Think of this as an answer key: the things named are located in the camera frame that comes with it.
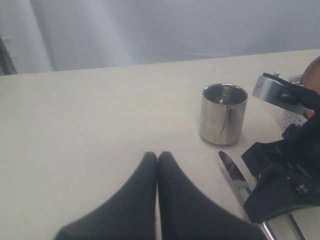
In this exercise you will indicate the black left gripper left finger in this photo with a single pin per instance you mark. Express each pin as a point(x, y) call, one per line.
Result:
point(128, 215)

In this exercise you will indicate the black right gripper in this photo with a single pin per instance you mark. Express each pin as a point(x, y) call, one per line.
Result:
point(288, 172)

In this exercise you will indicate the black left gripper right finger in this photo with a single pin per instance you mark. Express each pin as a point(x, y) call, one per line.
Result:
point(187, 214)

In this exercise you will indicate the white plastic woven basket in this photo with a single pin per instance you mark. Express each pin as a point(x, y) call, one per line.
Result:
point(289, 117)

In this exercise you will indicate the silver table knife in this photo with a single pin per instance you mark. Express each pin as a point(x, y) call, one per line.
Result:
point(242, 189)

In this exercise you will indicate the silver metal fork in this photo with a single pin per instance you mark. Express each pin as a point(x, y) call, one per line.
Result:
point(296, 227)

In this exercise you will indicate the stainless steel cup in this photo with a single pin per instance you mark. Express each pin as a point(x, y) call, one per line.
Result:
point(223, 108)

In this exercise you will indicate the brown wooden plate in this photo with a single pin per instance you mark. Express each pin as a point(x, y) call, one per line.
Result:
point(311, 76)

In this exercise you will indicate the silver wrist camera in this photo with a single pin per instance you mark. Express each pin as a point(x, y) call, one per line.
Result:
point(286, 95)

